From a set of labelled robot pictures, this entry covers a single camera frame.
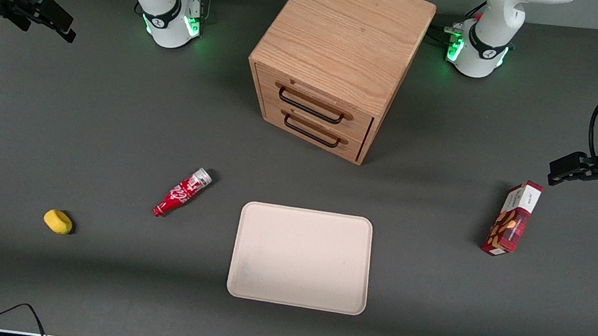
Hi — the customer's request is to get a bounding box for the yellow sponge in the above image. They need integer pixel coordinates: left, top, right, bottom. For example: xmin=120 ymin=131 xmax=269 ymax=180
xmin=41 ymin=208 xmax=75 ymax=236

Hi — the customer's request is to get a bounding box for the black left base cable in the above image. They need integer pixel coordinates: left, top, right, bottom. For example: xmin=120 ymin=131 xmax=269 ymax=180
xmin=427 ymin=0 xmax=488 ymax=53

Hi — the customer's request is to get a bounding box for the beige plastic tray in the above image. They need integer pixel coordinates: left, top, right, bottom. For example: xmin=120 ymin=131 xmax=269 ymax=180
xmin=225 ymin=200 xmax=377 ymax=317

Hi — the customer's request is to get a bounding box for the wooden drawer cabinet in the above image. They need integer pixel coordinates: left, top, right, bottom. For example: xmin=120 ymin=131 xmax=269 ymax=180
xmin=237 ymin=0 xmax=438 ymax=173

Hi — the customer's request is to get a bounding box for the red coke bottle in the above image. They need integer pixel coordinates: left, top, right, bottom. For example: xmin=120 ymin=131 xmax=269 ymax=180
xmin=152 ymin=162 xmax=214 ymax=223

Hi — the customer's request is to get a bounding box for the wooden drawer front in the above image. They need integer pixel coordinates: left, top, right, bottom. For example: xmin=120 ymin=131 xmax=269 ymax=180
xmin=249 ymin=63 xmax=380 ymax=144
xmin=257 ymin=100 xmax=370 ymax=163

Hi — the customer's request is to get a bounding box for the black metal drawer handle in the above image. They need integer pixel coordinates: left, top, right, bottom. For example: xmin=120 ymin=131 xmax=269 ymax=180
xmin=275 ymin=86 xmax=348 ymax=126
xmin=280 ymin=113 xmax=344 ymax=150

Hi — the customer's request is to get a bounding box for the red snack box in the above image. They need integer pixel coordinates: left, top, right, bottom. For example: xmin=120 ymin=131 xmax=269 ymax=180
xmin=480 ymin=176 xmax=544 ymax=261

